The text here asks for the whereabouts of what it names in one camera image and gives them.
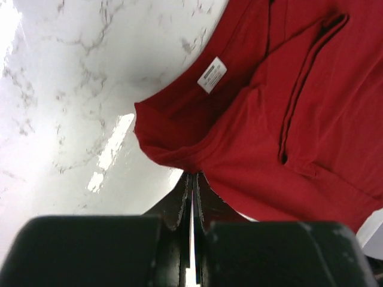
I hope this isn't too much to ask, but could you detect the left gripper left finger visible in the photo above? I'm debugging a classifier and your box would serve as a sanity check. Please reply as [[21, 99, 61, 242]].
[[145, 172, 192, 286]]

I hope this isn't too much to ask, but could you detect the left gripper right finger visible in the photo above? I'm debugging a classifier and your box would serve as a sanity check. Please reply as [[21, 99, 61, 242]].
[[193, 172, 257, 286]]

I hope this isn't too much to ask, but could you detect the dark red t shirt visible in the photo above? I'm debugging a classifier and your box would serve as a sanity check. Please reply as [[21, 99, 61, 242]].
[[135, 1, 382, 231]]

